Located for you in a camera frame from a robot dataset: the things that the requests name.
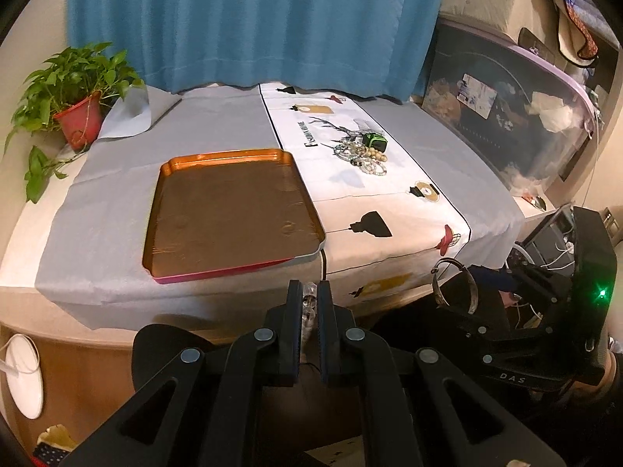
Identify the dark metal bangle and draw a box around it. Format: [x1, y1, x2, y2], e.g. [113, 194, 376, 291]
[431, 257, 479, 315]

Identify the pink white bead bracelet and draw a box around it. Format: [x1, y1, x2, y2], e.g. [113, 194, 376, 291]
[357, 158, 389, 177]

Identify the wooden bead bracelet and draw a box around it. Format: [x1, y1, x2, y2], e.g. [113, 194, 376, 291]
[357, 144, 390, 163]

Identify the right hand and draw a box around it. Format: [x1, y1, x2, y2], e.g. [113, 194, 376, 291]
[560, 337, 622, 404]

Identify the white printed table runner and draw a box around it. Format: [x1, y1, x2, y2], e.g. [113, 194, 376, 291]
[259, 82, 471, 306]

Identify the orange metal tray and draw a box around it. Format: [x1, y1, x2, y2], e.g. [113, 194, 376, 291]
[143, 149, 326, 284]

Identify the dark clear storage bag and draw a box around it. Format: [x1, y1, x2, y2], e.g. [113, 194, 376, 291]
[422, 20, 598, 195]

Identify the green black smartwatch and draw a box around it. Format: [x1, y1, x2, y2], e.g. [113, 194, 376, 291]
[362, 132, 387, 153]

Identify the grey bed sheet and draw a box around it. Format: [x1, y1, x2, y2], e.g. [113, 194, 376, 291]
[35, 83, 524, 333]

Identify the white round floor device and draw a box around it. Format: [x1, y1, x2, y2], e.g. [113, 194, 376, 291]
[1, 333, 44, 420]

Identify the beige fabric storage box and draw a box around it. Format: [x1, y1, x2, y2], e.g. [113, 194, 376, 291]
[439, 0, 558, 53]

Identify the blue curtain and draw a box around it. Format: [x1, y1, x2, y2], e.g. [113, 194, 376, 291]
[68, 0, 442, 100]

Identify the potted green plant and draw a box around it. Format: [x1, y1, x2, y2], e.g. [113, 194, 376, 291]
[3, 42, 145, 204]

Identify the white cable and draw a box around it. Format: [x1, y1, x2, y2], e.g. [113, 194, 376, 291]
[530, 222, 575, 273]

